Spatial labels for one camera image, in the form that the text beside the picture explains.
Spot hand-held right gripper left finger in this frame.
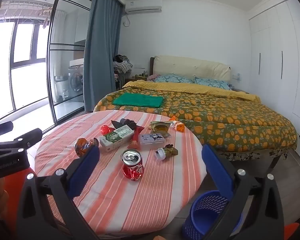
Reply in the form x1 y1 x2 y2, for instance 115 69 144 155
16 145 100 240

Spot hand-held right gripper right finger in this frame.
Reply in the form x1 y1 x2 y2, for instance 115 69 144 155
201 144 285 240

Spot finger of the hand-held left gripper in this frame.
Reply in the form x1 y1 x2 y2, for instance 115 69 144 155
0 121 14 141
0 128 43 156

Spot shiny orange brown wrapper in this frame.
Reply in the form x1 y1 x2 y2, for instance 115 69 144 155
74 137 99 158

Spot green white milk carton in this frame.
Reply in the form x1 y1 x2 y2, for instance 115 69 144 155
99 126 135 153

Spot crushed red drink can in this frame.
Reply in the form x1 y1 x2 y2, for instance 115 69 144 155
121 149 144 181

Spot green gold pouch white cap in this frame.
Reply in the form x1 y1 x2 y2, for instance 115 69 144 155
155 144 178 160

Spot blue plastic mesh basket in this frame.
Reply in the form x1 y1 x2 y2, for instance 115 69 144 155
182 190 243 240

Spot orange snack packet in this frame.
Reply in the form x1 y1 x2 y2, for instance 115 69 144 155
169 116 185 132

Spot long red snack wrapper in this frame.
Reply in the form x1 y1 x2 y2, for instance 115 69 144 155
127 126 146 149

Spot black sock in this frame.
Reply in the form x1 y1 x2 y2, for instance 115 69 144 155
111 118 138 130

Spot gold snack bag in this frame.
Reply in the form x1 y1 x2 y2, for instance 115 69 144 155
150 120 172 138

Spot orange fleece trousers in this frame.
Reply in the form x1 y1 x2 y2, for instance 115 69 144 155
0 172 300 240

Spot dark floral bedsheet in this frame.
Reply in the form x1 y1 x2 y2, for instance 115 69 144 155
216 147 290 162

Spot orange striped tablecloth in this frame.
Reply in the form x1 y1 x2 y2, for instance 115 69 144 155
34 109 207 235

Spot pumpkin print quilt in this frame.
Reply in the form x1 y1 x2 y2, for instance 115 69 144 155
94 86 298 153

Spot white pedal bin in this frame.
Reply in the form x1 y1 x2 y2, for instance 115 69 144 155
54 76 68 100

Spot grey washing machine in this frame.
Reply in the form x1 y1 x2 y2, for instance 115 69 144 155
68 66 85 103

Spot yellow textured blanket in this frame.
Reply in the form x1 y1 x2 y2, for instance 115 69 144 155
122 80 262 103

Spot green folded cloth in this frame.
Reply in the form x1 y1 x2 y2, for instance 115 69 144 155
112 93 164 108

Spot black framed glass sliding door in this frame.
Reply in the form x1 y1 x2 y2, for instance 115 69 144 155
47 0 93 125

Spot blue floral pillow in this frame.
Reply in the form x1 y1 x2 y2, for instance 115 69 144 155
154 73 194 84
194 77 232 90

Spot black framed window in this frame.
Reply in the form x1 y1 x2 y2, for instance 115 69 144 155
0 17 50 120

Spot wooden nightstand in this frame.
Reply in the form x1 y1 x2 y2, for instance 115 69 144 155
126 76 148 83

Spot cream headboard cushion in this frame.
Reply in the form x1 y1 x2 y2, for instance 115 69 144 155
154 55 231 82

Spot grey blue curtain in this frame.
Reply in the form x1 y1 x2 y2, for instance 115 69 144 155
83 0 123 113

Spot pile of clothes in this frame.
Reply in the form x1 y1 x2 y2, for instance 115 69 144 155
112 54 133 75

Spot ceiling clothes drying rack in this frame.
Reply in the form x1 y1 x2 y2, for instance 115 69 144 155
4 0 52 24

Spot bed with orange floral quilt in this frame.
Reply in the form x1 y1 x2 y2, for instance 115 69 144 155
149 56 290 178

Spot white wardrobe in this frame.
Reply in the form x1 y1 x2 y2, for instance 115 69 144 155
249 0 300 130

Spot white air conditioner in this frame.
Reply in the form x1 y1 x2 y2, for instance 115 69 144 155
125 0 163 14

